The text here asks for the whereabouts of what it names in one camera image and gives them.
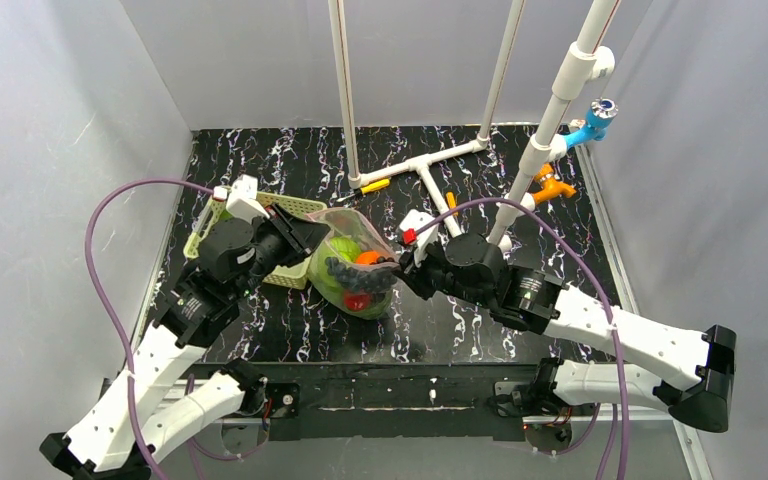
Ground green apple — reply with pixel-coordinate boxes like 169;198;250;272
309;236;361;290

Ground clear zip top bag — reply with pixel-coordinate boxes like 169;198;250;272
307;207;395;310

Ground red apple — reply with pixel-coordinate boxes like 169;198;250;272
343;292;371;312

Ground dark grape bunch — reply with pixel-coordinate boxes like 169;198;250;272
325;257;396;294

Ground green leafy vegetable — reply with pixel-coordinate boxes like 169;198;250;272
336;291;392;320

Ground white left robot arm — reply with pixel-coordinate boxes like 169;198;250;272
40;204;331;479

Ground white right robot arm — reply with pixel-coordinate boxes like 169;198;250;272
395;228;737;433

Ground pale green plastic basket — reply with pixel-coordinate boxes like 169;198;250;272
183;187;330;290

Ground orange faucet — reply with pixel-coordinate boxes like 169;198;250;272
532;163;577;205

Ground blue faucet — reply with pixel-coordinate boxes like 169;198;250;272
563;98;619;150

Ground white faucet pipe stand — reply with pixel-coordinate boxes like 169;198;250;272
486;0;622;256

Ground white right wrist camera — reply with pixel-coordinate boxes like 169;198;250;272
398;209;439;262

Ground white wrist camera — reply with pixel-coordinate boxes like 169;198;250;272
212;174;269;223
398;209;439;262

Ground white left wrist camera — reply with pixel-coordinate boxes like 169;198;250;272
212;174;269;223

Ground yellow handled screwdriver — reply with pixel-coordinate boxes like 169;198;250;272
337;178;390;202

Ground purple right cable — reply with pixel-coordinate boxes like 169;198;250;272
413;197;632;480

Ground purple cable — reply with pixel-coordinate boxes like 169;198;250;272
413;197;632;480
84;177;273;480

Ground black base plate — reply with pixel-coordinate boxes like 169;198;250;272
224;360;597;443

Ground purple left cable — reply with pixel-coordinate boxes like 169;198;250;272
84;177;273;480

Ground white pvc pipe frame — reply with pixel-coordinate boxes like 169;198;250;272
327;0;526;213

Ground aluminium rail frame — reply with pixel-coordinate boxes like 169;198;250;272
82;142;717;480

